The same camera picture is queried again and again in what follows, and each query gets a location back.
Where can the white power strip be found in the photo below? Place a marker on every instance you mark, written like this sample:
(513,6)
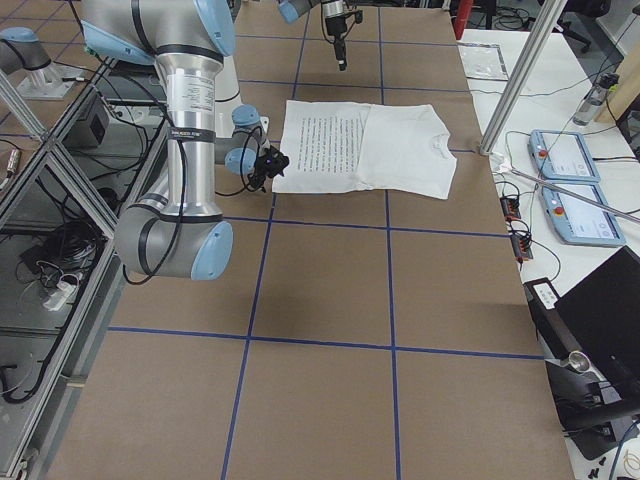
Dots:
(65,288)

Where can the blue teach pendant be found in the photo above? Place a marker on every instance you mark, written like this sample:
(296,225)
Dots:
(579,223)
(562,156)

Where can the aluminium frame post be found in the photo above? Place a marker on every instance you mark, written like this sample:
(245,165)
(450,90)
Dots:
(537,39)

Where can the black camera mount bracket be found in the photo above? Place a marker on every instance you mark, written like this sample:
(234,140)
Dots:
(593,412)

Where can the black laptop computer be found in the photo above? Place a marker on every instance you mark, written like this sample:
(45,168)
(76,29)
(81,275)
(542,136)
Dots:
(598,316)

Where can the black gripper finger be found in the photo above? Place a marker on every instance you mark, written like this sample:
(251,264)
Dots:
(340,54)

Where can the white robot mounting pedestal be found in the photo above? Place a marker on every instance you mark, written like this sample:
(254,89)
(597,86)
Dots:
(228,102)

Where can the upper blue teach pendant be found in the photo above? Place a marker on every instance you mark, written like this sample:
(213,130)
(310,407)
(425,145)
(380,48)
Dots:
(562,156)

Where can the clear water bottle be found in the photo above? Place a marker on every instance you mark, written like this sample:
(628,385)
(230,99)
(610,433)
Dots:
(595,98)

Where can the white long-sleeve printed shirt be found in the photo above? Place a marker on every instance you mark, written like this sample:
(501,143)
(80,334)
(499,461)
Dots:
(339,147)

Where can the lower blue teach pendant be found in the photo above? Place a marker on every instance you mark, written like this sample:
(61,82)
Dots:
(579,223)

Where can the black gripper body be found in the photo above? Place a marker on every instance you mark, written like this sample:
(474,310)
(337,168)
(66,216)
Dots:
(278,164)
(333,28)

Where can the plastic sheet document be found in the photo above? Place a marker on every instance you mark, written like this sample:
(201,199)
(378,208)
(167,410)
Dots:
(483,61)

